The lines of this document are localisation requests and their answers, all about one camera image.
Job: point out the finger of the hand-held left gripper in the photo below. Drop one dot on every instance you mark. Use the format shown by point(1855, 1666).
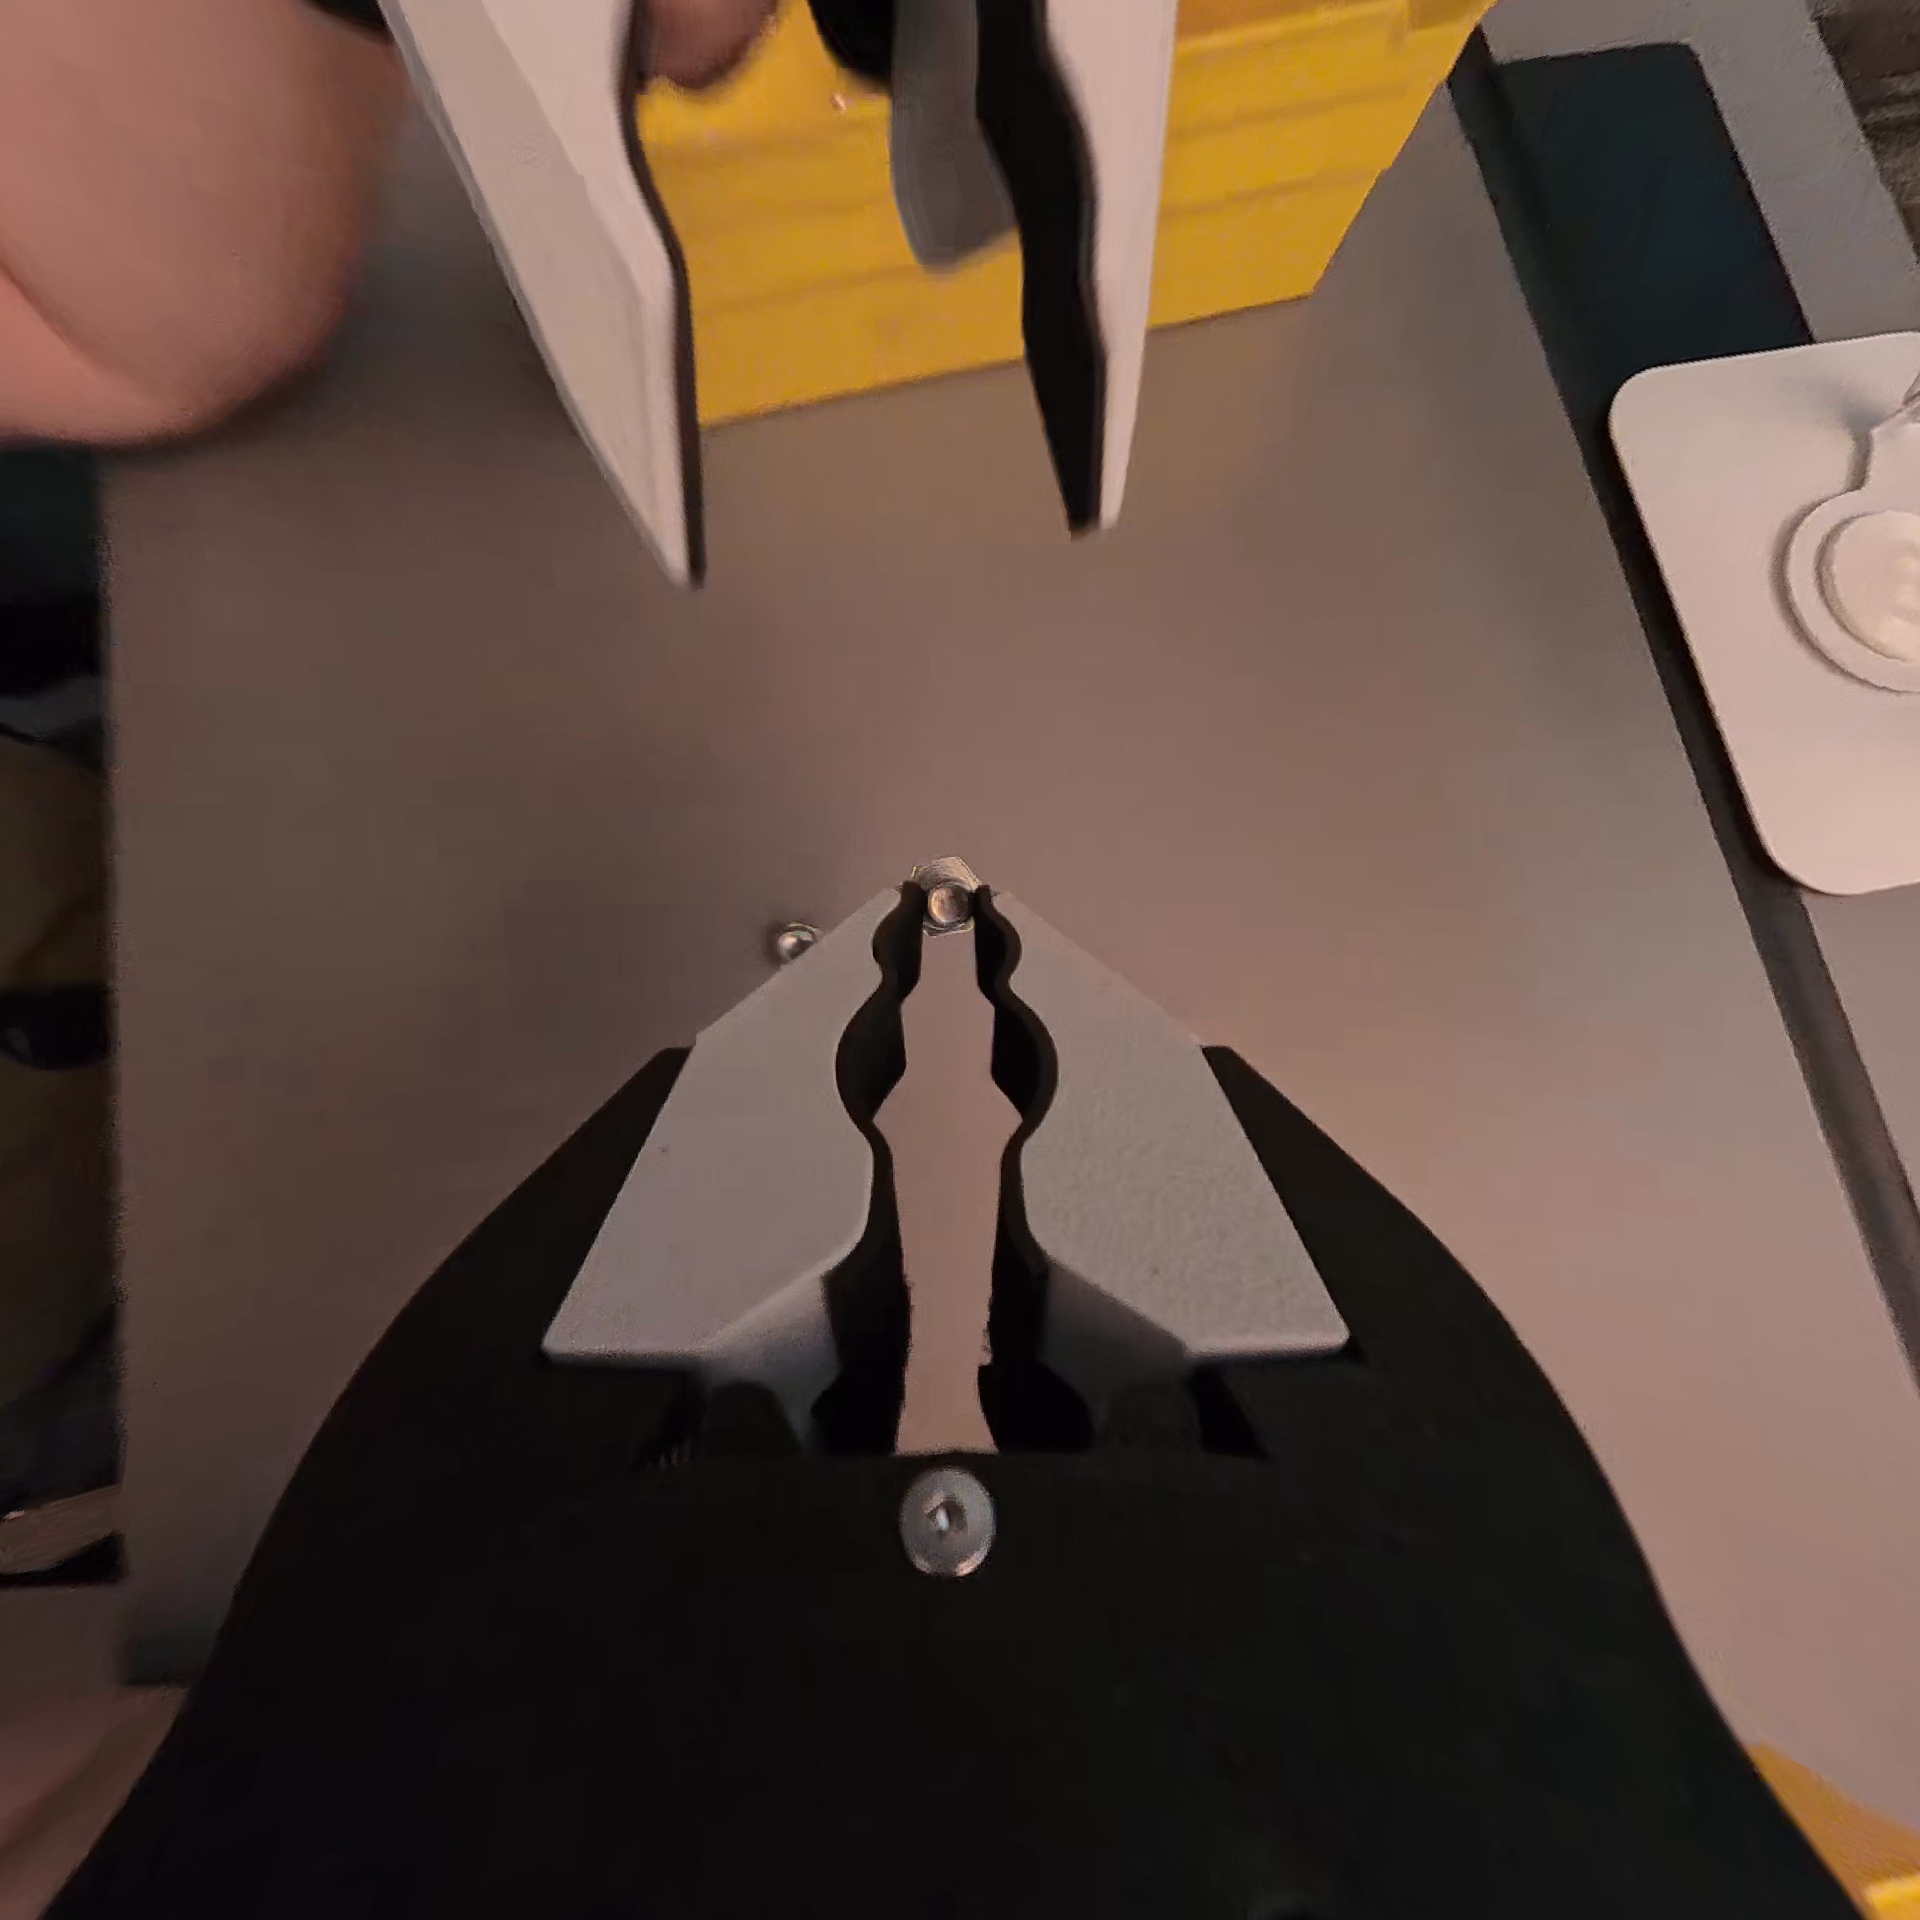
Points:
point(556, 224)
point(1141, 182)

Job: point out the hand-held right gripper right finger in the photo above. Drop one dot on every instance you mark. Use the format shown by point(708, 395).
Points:
point(1172, 1200)

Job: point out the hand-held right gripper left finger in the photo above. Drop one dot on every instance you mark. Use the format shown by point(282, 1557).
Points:
point(720, 1200)

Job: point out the yellow bin with divider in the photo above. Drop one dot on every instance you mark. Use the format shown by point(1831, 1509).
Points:
point(840, 301)

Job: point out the silver hex bolt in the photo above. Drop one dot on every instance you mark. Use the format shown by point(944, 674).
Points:
point(949, 903)

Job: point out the yellow plastic bin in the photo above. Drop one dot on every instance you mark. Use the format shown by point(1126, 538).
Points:
point(1861, 1862)

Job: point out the person's left forearm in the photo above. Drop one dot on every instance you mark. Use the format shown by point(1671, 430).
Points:
point(165, 224)

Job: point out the person's left hand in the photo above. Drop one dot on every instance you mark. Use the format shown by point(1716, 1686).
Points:
point(714, 38)

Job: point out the white stand base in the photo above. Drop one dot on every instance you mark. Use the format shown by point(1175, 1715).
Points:
point(1724, 525)

